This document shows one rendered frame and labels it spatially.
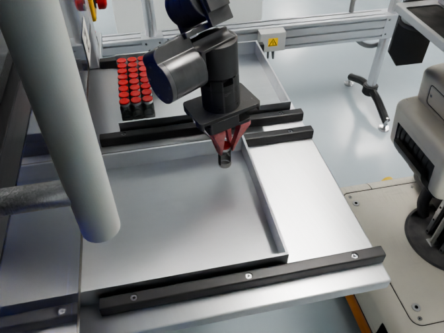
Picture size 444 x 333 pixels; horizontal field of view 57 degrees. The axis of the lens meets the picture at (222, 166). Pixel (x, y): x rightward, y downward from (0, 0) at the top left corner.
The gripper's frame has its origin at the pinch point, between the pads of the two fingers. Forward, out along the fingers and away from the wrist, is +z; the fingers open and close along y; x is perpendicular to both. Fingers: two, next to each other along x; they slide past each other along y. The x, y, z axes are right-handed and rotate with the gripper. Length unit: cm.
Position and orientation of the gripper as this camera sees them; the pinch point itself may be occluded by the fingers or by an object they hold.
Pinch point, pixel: (224, 147)
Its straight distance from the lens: 68.6
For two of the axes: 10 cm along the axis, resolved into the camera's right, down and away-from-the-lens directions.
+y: -8.8, 3.7, -2.9
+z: 0.7, 7.1, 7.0
